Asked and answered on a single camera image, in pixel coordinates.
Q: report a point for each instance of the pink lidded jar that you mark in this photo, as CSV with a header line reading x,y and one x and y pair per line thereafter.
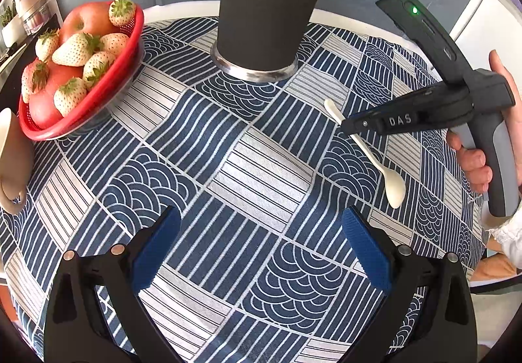
x,y
34,0
38,20

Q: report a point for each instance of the small potted green plant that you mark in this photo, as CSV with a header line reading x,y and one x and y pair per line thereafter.
x,y
10,26

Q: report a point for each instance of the blue white patterned tablecloth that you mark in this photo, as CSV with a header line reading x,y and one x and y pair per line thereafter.
x,y
244,183

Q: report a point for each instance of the pile of white strawberries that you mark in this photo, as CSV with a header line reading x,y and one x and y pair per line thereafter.
x,y
77,48

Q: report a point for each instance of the white plastic spoon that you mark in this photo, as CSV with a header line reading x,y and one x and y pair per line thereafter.
x,y
393,187

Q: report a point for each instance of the beige ceramic cup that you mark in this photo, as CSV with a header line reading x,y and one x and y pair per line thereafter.
x,y
14,159

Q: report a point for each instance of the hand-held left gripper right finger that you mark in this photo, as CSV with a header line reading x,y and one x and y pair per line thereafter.
x,y
367,250

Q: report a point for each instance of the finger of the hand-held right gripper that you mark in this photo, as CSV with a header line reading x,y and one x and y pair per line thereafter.
x,y
408,101
361,125

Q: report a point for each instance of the black cylindrical utensil holder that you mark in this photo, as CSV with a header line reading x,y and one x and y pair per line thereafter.
x,y
269,8

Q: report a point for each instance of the white board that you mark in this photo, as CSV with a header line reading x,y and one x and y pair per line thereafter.
x,y
485,28

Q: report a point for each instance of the person's right hand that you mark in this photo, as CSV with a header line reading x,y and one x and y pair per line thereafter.
x,y
473,167

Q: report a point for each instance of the red apple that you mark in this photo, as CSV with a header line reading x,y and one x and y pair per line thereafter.
x,y
45,102
87,22

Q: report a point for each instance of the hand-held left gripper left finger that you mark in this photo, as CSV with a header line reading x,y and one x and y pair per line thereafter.
x,y
157,248

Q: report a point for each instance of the red plastic fruit basket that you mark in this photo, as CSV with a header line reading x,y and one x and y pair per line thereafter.
x,y
102,102

